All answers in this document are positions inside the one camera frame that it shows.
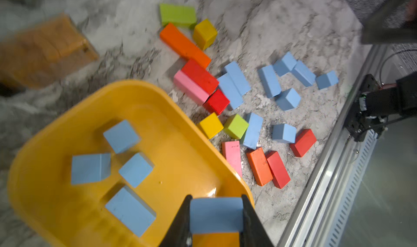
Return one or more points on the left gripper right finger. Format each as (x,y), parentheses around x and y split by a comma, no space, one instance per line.
(253,234)

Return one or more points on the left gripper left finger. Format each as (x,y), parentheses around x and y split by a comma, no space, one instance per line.
(179,234)

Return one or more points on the yellow plastic tray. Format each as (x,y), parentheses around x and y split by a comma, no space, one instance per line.
(39,183)

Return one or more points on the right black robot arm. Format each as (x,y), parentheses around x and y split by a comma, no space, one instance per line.
(400,99)

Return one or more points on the blue cube centre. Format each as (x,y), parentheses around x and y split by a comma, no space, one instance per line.
(216,215)

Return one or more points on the red block lower left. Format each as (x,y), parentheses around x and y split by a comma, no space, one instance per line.
(280,175)

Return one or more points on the red block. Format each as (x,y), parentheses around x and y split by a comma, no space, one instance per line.
(303,142)
(280,175)
(200,76)

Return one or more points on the orange block lower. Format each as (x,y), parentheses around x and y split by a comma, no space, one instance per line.
(260,167)

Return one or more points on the pink block lower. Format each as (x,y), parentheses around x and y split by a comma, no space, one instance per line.
(231,152)

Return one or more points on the pink block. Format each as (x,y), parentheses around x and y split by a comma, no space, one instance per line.
(231,152)
(190,88)

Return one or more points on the blue cube near red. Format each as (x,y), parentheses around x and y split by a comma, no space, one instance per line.
(284,133)

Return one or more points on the red block bottom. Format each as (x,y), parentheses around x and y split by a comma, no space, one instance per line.
(303,142)

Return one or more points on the green cube middle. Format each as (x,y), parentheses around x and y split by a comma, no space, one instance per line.
(236,126)

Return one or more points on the blue block centre low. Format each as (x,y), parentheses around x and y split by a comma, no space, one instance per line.
(252,134)

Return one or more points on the yellow cube middle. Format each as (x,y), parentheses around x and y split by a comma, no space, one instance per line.
(210,126)

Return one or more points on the small red cube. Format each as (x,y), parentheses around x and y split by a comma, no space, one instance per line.
(216,103)

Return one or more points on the blue cube lower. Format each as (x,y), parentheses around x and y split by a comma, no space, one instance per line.
(288,100)

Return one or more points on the pink block upper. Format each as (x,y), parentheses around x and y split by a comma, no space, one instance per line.
(190,88)

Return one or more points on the blue block right tall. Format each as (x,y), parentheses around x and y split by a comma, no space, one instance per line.
(269,81)

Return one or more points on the red block upper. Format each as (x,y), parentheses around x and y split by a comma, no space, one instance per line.
(200,76)

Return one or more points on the blue cube far right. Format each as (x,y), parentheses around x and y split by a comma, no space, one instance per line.
(327,80)

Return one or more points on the long orange block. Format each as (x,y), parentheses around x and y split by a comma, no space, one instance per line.
(183,46)

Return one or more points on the small yellow block by orange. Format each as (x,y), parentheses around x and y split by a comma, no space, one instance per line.
(204,34)

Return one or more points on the green block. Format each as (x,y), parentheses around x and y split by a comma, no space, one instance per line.
(180,16)

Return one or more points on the brown spice jar black lid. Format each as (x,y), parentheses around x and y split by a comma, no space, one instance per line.
(45,53)

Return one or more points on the aluminium front rail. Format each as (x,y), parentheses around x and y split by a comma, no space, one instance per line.
(322,212)

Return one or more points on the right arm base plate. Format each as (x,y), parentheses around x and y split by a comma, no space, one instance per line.
(357,122)

